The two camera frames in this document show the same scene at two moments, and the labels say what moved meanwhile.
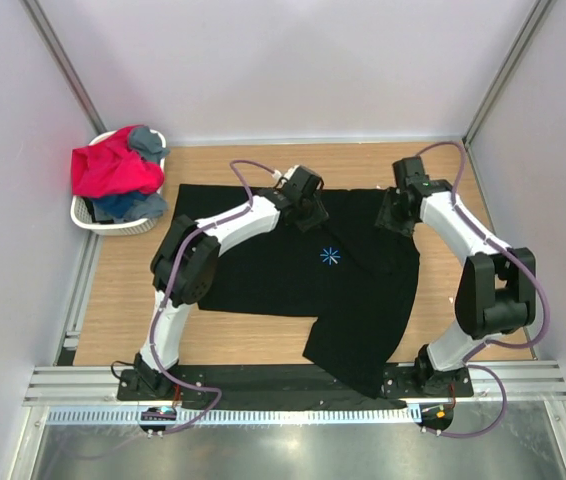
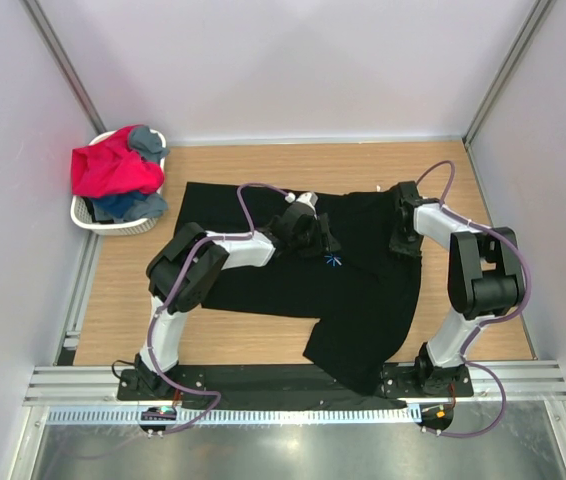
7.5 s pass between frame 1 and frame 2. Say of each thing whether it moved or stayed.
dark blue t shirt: stayed
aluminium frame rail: stayed
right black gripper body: moved
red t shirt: stayed
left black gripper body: moved
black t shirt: stayed
